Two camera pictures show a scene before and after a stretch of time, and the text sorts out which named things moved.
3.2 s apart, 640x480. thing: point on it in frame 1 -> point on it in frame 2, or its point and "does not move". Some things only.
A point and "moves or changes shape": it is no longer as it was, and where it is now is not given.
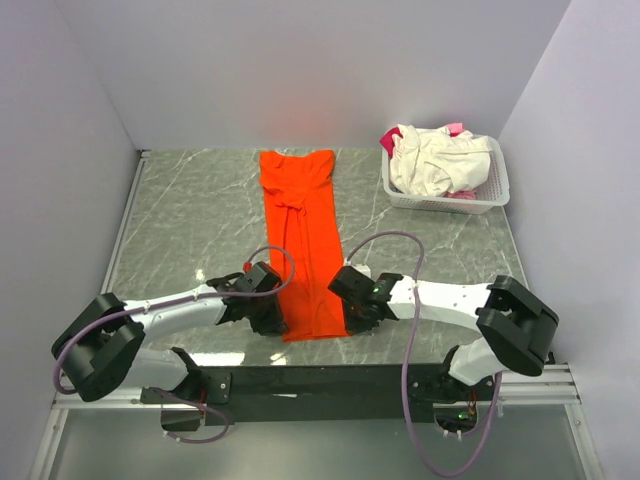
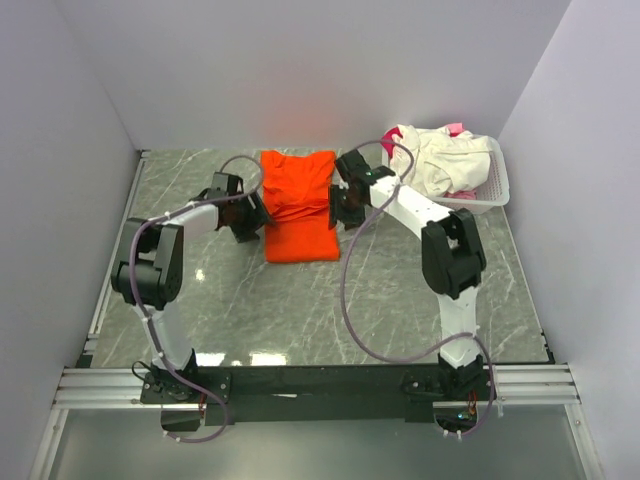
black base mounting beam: x=311 y=393 does not move
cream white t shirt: x=437 y=162 does not move
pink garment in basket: x=386 y=141 does not move
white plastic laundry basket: x=460 y=202 does not move
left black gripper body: x=265 y=315 -> x=246 y=219
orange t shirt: x=300 y=209 moves or changes shape
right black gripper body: x=356 y=320 -> x=342 y=206
